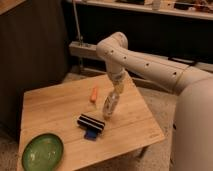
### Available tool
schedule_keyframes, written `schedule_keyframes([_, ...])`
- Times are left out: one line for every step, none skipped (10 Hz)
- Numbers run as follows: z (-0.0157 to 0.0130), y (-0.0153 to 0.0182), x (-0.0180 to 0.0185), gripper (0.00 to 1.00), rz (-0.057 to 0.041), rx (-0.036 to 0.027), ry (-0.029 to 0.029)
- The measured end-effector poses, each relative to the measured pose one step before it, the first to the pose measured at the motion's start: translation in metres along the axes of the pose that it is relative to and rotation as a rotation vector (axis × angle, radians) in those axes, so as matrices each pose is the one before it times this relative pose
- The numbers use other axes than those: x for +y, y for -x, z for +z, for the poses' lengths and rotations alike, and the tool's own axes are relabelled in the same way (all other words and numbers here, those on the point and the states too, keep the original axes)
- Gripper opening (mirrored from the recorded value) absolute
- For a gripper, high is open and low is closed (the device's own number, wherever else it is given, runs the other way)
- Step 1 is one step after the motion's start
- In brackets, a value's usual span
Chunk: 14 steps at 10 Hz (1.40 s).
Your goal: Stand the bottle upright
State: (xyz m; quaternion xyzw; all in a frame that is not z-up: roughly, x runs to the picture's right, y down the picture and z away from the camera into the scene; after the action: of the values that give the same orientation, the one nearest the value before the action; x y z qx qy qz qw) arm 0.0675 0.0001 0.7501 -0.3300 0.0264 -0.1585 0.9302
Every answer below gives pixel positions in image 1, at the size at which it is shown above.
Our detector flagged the wooden table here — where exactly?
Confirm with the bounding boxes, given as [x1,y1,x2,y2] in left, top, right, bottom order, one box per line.
[19,75,164,171]

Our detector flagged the orange carrot toy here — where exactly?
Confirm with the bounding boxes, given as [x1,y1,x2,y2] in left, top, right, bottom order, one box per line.
[90,87,98,103]

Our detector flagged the metal pole stand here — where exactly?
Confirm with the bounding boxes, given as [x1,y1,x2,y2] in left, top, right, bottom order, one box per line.
[72,0,84,72]

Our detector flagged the blue sponge block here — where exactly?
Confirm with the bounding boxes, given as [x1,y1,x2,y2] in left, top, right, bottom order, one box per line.
[84,130,98,141]

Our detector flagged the wooden shelf with clutter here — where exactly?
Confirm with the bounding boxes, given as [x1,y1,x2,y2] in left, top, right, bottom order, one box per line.
[75,0,213,21]

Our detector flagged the green glass plate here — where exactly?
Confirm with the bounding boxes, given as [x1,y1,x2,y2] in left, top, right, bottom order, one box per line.
[21,133,64,171]

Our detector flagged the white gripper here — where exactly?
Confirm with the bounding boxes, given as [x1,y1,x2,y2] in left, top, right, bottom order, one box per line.
[112,74,125,94]

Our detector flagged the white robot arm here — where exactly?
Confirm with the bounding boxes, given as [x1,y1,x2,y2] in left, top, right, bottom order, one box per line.
[96,32,213,94]

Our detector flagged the clear plastic bottle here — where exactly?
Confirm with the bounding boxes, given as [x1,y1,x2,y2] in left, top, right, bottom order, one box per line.
[103,91,120,119]

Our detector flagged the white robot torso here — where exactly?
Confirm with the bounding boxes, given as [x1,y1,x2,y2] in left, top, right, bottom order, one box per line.
[169,79,213,171]

